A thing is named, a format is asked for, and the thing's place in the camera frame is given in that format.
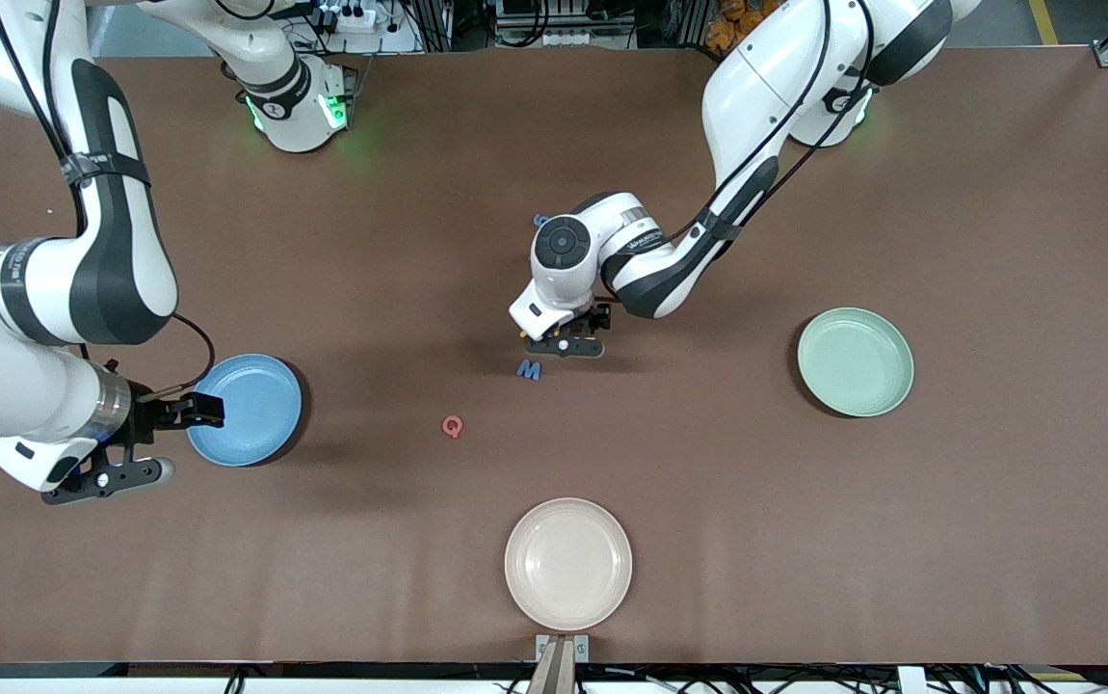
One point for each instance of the beige plate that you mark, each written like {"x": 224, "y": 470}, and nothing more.
{"x": 568, "y": 564}

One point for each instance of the white power strip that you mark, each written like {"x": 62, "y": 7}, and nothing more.
{"x": 356, "y": 17}

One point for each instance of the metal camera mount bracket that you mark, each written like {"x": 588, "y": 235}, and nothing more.
{"x": 562, "y": 665}

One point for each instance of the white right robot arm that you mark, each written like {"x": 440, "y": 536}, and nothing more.
{"x": 34, "y": 289}

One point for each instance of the green plate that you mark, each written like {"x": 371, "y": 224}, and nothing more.
{"x": 856, "y": 361}

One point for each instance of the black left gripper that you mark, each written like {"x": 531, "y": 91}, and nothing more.
{"x": 598, "y": 315}

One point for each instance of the pink foam letter Q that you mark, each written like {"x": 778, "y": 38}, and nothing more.
{"x": 453, "y": 426}

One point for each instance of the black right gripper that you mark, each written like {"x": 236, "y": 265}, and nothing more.
{"x": 151, "y": 413}

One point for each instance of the blue plate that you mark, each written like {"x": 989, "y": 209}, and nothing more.
{"x": 255, "y": 424}

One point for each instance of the orange snack bags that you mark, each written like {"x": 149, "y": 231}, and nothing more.
{"x": 737, "y": 29}

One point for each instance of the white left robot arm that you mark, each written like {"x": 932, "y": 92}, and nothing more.
{"x": 756, "y": 87}

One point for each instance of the blue foam uppercase M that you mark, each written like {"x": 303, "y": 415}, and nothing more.
{"x": 529, "y": 369}

